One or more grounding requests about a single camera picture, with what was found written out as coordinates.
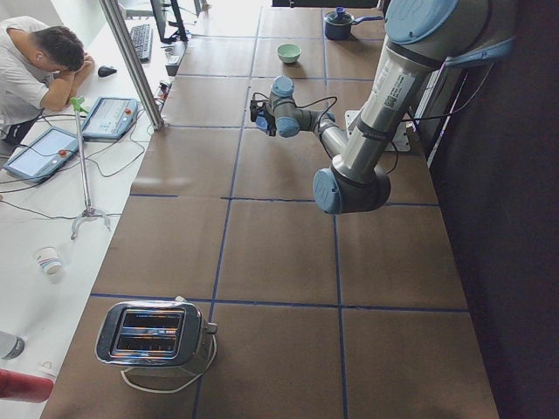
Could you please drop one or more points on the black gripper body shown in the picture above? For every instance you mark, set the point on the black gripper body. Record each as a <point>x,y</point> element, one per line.
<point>270,120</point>

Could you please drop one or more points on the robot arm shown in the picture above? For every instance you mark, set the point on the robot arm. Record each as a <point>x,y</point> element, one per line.
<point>421,37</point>

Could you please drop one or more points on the green bowl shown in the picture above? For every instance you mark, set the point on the green bowl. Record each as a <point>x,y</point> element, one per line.
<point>288,53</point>

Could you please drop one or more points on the black monitor stand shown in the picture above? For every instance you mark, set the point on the black monitor stand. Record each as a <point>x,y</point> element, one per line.
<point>169,21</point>

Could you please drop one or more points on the blue saucepan with lid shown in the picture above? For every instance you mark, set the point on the blue saucepan with lid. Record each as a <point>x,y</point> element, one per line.
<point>338,24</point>

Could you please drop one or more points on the black keyboard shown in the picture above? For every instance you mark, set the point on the black keyboard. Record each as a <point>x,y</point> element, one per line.
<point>142,37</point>

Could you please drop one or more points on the far teach pendant tablet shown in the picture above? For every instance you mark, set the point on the far teach pendant tablet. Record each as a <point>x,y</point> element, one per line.
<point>109,119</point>

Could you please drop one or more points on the teach pendant tablet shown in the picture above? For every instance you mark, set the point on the teach pendant tablet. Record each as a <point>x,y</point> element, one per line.
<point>109,119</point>
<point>44,156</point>

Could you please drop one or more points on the black computer mouse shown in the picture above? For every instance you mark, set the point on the black computer mouse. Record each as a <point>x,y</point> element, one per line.
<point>105,71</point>

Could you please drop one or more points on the metal reacher grabber tool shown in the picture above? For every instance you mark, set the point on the metal reacher grabber tool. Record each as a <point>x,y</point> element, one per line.
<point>89,213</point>

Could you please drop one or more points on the seated man in white shirt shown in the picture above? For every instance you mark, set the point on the seated man in white shirt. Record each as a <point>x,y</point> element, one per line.
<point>42,68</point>

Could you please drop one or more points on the brown paper table cover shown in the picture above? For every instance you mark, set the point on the brown paper table cover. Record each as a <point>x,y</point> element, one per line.
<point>319,316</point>

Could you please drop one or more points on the near teach pendant tablet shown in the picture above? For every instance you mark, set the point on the near teach pendant tablet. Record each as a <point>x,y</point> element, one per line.
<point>44,156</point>

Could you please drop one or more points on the silver toaster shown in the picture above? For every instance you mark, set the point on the silver toaster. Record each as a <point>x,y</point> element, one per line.
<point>161,338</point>

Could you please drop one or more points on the paper cup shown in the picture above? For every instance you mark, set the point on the paper cup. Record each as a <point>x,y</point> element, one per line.
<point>50,263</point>

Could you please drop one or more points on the grey bottle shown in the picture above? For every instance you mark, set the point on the grey bottle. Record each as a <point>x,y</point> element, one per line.
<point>11,345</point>

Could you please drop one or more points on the red bottle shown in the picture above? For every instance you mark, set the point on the red bottle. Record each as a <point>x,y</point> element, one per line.
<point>25,387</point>

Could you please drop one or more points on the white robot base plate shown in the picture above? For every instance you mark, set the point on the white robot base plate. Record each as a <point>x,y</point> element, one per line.
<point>400,141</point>

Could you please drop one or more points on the aluminium frame post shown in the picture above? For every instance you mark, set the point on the aluminium frame post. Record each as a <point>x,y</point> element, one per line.
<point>116,23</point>

